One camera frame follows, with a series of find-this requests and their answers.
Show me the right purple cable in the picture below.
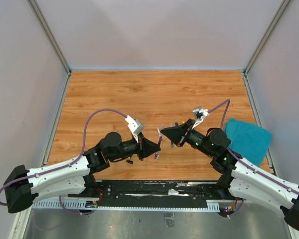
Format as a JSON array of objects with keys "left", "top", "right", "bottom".
[{"left": 208, "top": 99, "right": 299, "bottom": 201}]

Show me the dark purple pen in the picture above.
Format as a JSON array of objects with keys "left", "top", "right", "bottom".
[{"left": 154, "top": 135, "right": 162, "bottom": 160}]

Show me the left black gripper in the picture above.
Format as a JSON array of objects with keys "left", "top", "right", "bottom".
[{"left": 109, "top": 132, "right": 161, "bottom": 161}]

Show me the left aluminium frame post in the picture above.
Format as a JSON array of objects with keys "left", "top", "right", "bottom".
[{"left": 26, "top": 0, "right": 72, "bottom": 75}]

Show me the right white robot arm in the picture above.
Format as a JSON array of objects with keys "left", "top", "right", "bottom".
[{"left": 160, "top": 119, "right": 299, "bottom": 231}]

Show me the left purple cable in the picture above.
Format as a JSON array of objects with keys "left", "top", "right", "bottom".
[{"left": 0, "top": 108, "right": 129, "bottom": 215}]

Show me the grey slotted cable duct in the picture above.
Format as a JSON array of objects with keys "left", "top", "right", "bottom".
[{"left": 32, "top": 198, "right": 220, "bottom": 213}]

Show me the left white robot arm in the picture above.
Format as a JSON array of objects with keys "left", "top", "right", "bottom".
[{"left": 4, "top": 132, "right": 160, "bottom": 214}]

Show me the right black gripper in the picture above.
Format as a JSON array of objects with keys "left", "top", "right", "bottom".
[{"left": 161, "top": 119, "right": 214, "bottom": 157}]

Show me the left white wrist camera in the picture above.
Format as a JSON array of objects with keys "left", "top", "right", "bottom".
[{"left": 125, "top": 115, "right": 145, "bottom": 138}]

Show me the aluminium frame post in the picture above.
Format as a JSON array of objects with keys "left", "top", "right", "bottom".
[
  {"left": 26, "top": 0, "right": 72, "bottom": 75},
  {"left": 243, "top": 0, "right": 294, "bottom": 75}
]

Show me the purple cable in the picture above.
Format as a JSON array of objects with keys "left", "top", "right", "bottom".
[
  {"left": 0, "top": 108, "right": 129, "bottom": 215},
  {"left": 208, "top": 99, "right": 299, "bottom": 201}
]

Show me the right aluminium frame post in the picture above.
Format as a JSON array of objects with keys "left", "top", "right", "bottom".
[{"left": 243, "top": 0, "right": 294, "bottom": 75}]

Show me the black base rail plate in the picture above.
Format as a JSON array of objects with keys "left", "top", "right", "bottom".
[{"left": 96, "top": 180, "right": 234, "bottom": 203}]

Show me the teal cloth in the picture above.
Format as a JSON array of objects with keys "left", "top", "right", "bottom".
[{"left": 225, "top": 118, "right": 272, "bottom": 167}]

